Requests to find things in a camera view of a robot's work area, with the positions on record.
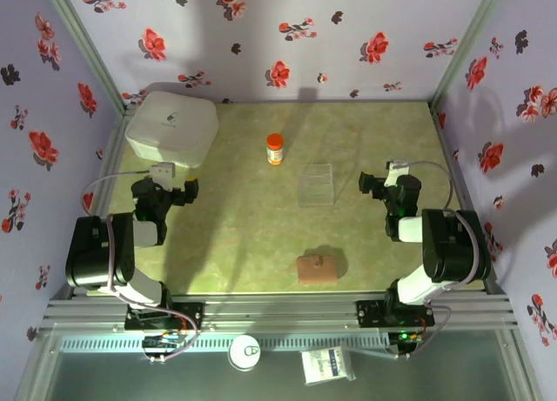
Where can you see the brown leather card holder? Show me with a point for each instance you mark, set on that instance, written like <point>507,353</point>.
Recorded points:
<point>317,270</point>

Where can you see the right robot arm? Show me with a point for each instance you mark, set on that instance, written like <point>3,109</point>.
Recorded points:
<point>452,249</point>

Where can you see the white square pill case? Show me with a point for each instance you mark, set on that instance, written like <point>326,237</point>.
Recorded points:
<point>169,122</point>

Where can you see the orange pill bottle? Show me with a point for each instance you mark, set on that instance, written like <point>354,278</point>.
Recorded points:
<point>274,151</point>

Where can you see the right small circuit board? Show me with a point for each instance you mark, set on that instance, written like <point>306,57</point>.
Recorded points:
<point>402,336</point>

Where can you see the small circuit board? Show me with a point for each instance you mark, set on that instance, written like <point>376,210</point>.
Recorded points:
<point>161,342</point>
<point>402,336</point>

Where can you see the left small circuit board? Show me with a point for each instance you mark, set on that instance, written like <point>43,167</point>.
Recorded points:
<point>161,342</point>

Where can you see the white round lock disc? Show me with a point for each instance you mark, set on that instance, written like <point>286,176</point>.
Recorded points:
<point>244,352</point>

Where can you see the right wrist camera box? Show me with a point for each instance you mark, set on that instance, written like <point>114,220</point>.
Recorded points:
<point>397,169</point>

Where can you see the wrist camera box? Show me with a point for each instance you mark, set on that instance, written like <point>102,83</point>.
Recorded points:
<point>163,170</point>
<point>397,169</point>

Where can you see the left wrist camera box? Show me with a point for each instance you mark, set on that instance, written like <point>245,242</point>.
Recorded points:
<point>163,170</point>

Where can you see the aluminium side frame rail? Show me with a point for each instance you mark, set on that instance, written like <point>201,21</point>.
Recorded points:
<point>117,129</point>
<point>449,146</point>

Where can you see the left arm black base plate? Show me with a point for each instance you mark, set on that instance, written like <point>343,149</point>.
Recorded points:
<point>191,316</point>

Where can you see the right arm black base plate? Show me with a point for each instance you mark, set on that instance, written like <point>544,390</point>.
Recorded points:
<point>370,314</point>

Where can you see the aluminium front frame rail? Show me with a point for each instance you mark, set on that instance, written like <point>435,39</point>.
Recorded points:
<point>278,314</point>

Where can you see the aluminium corner post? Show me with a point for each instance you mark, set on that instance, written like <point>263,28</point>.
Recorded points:
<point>465,48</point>
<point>87,48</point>

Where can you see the aluminium lower frame strut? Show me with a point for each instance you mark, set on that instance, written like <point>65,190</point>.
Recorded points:
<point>524,366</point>
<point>37,366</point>

